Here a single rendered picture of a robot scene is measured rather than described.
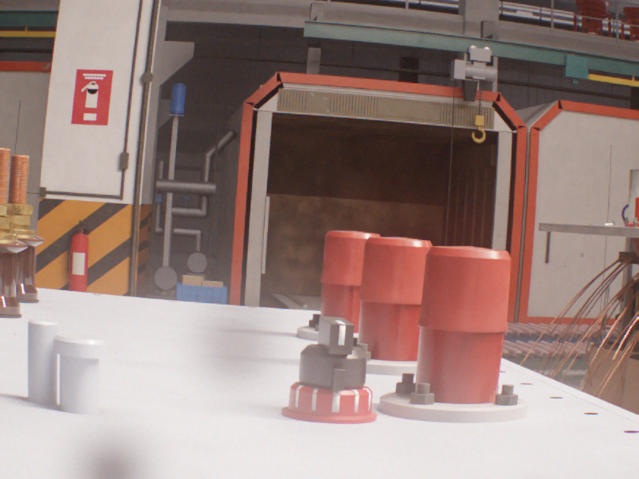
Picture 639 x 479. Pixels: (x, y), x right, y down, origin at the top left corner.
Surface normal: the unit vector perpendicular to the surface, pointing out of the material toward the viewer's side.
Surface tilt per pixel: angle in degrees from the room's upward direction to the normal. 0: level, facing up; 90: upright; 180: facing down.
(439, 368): 90
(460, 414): 90
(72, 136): 90
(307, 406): 88
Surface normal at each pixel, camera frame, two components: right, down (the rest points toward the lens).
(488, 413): 0.36, 0.03
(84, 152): 0.11, 0.00
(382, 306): -0.41, -0.02
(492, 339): 0.61, 0.05
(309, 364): -0.67, -0.04
